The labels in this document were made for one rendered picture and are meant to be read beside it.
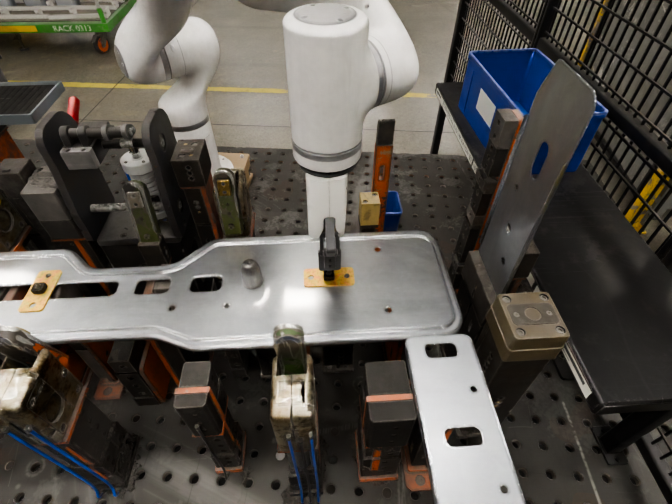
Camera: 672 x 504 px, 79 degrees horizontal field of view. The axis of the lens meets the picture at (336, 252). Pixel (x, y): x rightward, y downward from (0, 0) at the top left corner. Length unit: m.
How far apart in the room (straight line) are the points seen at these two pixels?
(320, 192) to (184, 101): 0.71
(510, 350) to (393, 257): 0.24
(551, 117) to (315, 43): 0.30
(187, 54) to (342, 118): 0.70
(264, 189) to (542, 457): 1.02
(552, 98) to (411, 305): 0.34
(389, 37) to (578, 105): 0.21
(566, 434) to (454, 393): 0.42
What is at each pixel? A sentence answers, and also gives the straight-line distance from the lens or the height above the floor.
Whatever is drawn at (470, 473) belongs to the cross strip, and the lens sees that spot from 0.57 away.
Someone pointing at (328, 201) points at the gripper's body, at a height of 1.20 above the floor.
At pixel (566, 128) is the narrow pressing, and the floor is 1.29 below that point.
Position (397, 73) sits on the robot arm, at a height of 1.34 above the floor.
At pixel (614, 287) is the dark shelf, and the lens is 0.76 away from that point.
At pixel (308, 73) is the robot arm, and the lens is 0.43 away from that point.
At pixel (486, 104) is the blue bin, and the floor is 1.11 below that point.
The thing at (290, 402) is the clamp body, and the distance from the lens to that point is 0.53.
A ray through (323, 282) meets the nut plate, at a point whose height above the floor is 1.00.
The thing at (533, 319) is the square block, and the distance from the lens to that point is 0.62.
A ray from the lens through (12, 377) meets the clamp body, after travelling 0.68.
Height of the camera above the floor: 1.53
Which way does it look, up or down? 47 degrees down
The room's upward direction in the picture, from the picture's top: straight up
